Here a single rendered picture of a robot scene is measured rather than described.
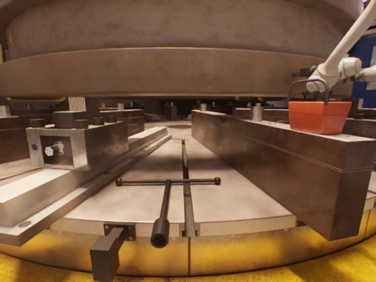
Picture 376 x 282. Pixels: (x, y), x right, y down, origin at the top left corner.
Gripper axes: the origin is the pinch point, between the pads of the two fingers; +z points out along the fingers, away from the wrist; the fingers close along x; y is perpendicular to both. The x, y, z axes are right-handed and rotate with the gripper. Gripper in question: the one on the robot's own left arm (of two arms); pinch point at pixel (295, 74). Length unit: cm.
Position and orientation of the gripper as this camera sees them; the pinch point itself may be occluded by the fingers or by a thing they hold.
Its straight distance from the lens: 158.9
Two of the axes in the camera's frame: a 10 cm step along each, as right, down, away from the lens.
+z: -3.5, -1.9, 9.2
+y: 0.0, -9.8, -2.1
